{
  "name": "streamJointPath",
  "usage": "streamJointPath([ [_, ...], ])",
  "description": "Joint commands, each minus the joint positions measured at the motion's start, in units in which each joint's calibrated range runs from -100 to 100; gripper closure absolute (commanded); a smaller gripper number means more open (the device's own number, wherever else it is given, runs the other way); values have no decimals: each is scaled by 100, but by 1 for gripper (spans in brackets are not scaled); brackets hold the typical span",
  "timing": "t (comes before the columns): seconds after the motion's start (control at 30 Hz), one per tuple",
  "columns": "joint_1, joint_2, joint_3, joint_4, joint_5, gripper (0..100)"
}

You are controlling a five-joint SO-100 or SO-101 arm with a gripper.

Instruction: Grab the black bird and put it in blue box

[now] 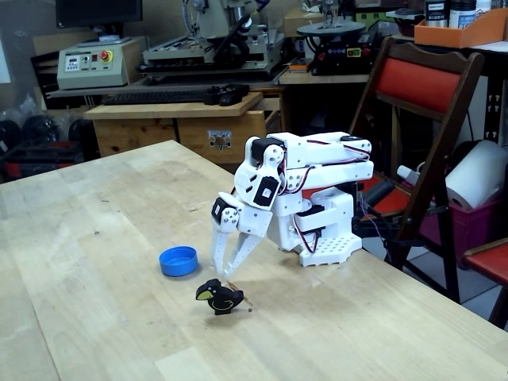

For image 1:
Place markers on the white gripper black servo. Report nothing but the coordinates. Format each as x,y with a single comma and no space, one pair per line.
251,223

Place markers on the black wooden bird toy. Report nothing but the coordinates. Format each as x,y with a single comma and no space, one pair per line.
222,301

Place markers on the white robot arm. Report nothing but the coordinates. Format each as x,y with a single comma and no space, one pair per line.
337,158

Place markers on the beige control box red button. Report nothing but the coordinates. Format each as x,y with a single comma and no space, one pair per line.
91,65

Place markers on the cardboard box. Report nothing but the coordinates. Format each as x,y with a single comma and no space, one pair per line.
297,21

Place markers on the orange tray box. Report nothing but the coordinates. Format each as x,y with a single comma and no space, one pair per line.
456,37

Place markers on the blue plastic lid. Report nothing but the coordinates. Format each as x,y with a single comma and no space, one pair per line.
178,262

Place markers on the skull sticker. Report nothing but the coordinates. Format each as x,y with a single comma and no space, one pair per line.
219,139

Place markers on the black controller board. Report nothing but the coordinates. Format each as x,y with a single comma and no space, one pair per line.
359,190

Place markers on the black hand tool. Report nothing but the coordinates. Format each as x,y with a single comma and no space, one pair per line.
226,95

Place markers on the black cylinder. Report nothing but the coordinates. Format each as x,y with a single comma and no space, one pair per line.
377,191

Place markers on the wooden workbench cabinet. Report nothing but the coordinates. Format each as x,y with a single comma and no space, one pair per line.
115,135

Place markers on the black keyboard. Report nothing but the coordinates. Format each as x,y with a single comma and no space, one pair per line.
155,97

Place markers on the white power plug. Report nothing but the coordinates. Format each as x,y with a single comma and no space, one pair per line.
406,174

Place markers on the black round spool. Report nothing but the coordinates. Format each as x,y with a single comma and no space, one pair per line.
39,129
81,131
10,135

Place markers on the wooden bench board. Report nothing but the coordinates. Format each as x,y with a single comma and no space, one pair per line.
357,78

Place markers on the black and red crate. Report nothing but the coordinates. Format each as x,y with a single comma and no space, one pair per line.
39,158

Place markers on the black scroll saw machine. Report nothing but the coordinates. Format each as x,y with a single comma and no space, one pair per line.
341,51

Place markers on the grey milling machine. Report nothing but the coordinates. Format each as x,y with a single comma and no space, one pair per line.
214,20

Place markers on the pink plastic bin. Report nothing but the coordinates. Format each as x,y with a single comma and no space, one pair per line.
472,230

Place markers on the wooden folding chair red cushions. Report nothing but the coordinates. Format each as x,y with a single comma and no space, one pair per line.
416,83

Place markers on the white paper towel roll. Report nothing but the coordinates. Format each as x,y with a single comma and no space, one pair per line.
476,174

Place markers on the wooden chair red seat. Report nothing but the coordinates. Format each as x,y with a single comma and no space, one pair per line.
488,262

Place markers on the black computer monitor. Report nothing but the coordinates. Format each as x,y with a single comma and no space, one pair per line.
99,12

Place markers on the white board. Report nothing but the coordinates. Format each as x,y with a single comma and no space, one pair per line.
4,63

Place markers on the black can grey label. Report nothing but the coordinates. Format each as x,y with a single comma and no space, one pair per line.
436,14

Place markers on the white can blue label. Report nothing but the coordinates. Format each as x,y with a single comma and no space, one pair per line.
462,16

